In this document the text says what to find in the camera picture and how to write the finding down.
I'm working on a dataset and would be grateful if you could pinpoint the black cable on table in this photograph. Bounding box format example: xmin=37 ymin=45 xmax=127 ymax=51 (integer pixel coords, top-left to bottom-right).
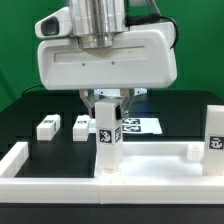
xmin=21 ymin=83 xmax=44 ymax=98

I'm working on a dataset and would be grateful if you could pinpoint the white U-shaped obstacle fence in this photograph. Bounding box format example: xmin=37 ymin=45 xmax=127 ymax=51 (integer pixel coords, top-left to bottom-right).
xmin=0 ymin=142 xmax=224 ymax=204

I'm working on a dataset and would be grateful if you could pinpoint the white square desk top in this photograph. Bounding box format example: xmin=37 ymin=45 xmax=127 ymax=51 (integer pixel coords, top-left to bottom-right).
xmin=93 ymin=141 xmax=214 ymax=178

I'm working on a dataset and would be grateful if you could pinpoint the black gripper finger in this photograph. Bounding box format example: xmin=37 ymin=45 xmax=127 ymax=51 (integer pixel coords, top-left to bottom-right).
xmin=118 ymin=89 xmax=134 ymax=119
xmin=79 ymin=89 xmax=98 ymax=118

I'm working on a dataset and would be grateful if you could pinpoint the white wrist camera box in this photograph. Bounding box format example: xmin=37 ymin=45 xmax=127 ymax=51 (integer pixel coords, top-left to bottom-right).
xmin=35 ymin=7 xmax=72 ymax=38

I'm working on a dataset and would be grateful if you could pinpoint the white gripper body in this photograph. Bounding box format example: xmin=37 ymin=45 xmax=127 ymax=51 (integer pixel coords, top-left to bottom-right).
xmin=37 ymin=22 xmax=177 ymax=90

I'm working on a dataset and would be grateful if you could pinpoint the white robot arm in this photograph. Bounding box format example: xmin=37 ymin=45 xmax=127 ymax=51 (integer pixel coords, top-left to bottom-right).
xmin=35 ymin=0 xmax=179 ymax=116

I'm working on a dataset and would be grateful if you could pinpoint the fiducial marker sheet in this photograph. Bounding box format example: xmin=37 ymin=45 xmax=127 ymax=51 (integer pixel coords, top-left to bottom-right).
xmin=122 ymin=118 xmax=162 ymax=134

